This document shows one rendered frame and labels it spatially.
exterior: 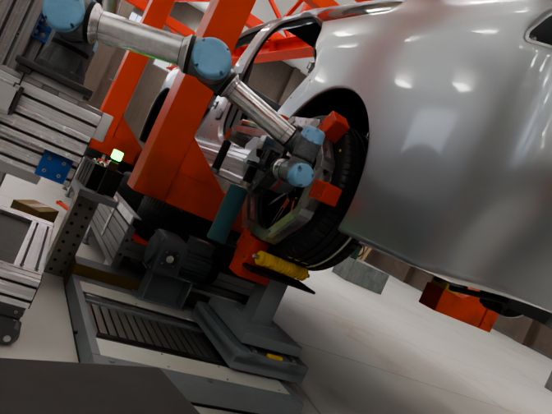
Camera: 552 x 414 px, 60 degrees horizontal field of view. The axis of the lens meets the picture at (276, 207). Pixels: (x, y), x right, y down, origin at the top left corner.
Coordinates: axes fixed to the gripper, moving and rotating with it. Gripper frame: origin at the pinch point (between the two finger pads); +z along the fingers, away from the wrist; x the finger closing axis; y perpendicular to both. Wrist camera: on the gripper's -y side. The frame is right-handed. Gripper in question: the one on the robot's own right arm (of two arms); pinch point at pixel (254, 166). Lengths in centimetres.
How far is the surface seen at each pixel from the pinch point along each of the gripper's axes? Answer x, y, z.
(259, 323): -39, -59, 11
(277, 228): -20.3, -18.1, -0.1
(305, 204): -21.2, -5.1, -9.9
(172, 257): -1, -50, 39
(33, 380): 61, -49, -87
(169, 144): 15, -5, 60
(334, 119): -20.3, 29.5, -5.2
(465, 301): -225, -17, 60
